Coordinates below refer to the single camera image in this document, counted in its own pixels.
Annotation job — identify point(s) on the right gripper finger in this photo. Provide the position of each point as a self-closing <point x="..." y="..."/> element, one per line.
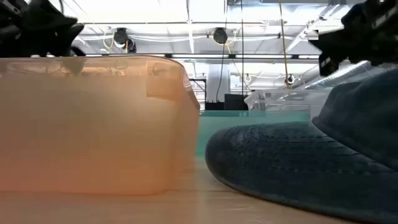
<point x="328" y="65"/>
<point x="331" y="42"/>

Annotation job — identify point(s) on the clear plastic bin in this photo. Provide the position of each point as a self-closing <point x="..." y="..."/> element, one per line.
<point x="280" y="99"/>

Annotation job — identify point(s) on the orange translucent plastic bin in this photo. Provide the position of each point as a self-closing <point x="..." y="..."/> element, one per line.
<point x="93" y="124"/>

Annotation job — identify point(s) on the blue denim cap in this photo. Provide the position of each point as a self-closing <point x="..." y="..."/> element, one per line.
<point x="295" y="161"/>

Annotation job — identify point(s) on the teal translucent plastic bin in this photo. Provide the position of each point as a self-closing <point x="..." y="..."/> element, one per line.
<point x="233" y="119"/>

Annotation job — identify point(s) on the black perforated computer case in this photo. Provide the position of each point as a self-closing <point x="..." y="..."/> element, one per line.
<point x="234" y="102"/>

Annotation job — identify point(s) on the silver ventilation duct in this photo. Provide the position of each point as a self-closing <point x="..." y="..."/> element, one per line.
<point x="342" y="77"/>

